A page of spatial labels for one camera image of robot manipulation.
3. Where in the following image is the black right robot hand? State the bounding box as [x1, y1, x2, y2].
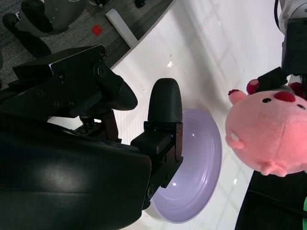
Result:
[0, 45, 185, 230]

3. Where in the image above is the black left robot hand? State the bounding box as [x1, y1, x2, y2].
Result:
[256, 19, 307, 101]

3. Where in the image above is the pink plush beaver doll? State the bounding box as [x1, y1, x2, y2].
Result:
[225, 79, 307, 177]

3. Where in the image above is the purple round plate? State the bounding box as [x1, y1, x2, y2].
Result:
[150, 108, 223, 225]

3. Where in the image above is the black robot foot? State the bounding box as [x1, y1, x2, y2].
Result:
[2, 13, 52, 58]

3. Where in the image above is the red square floor marker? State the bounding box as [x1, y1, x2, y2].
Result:
[92, 23, 103, 36]

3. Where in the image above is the grey robot leg shell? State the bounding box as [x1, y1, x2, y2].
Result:
[18, 0, 87, 38]

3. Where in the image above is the white table leg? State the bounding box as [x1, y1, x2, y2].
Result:
[105, 9, 139, 48]

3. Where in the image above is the green cloth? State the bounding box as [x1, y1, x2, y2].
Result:
[302, 196, 307, 230]

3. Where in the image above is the black backdrop curtain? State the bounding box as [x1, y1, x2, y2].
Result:
[234, 171, 307, 230]

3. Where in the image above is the black cable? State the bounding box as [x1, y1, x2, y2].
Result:
[247, 189, 305, 216]

